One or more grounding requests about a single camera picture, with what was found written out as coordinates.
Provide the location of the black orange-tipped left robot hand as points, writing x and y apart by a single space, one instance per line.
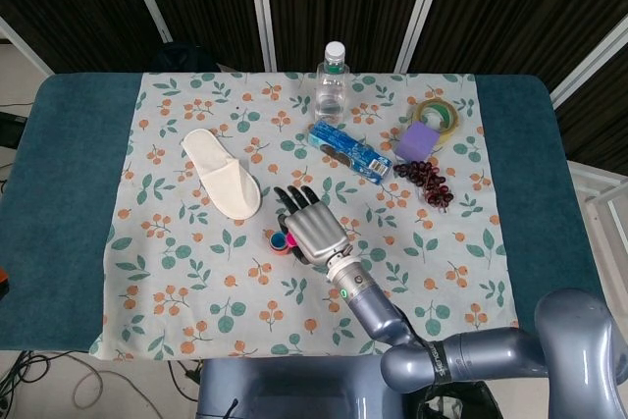
3 279

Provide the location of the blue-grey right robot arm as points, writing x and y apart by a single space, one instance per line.
378 316

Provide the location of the blue-grey robot torso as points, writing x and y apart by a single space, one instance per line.
294 389

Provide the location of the light blue plastic cup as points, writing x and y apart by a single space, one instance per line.
277 241

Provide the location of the purple foam cube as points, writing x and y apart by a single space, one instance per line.
414 141

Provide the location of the yellowish tape roll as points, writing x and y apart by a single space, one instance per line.
454 120

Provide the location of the pink plastic cup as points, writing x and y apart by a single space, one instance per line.
290 241

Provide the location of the black plastic bag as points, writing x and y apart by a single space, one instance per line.
466 399

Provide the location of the floral printed tablecloth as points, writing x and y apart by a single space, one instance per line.
196 291

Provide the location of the white metal rack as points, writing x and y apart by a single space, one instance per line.
598 193

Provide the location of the clear plastic water bottle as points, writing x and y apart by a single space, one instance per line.
332 90

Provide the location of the orange plastic cup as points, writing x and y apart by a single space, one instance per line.
279 251

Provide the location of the teal table cover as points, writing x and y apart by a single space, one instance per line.
64 193

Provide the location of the white disposable slipper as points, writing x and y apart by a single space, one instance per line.
221 178

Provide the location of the black device on floor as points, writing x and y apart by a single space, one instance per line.
10 129

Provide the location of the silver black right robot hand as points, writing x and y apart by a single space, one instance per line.
316 232

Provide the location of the blue biscuit box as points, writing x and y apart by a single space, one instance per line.
343 144

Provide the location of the dark purple grape bunch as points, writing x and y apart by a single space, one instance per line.
432 183

